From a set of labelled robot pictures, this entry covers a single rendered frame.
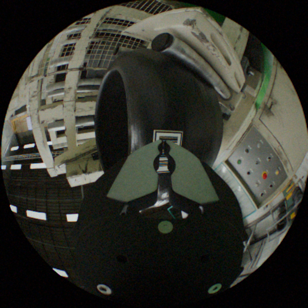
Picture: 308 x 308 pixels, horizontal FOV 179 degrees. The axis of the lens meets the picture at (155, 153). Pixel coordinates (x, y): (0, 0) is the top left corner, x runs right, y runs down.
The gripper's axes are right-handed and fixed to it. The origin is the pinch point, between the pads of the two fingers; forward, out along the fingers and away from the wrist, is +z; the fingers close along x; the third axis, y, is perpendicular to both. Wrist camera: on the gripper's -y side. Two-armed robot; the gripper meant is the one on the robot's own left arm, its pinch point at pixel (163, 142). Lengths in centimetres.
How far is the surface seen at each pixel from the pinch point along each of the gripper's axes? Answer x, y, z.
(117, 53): -15.8, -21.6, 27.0
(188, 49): 3.8, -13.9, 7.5
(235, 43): 34, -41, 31
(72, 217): -326, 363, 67
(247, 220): 801, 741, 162
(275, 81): 74, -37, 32
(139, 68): -4.3, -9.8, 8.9
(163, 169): 0.3, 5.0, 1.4
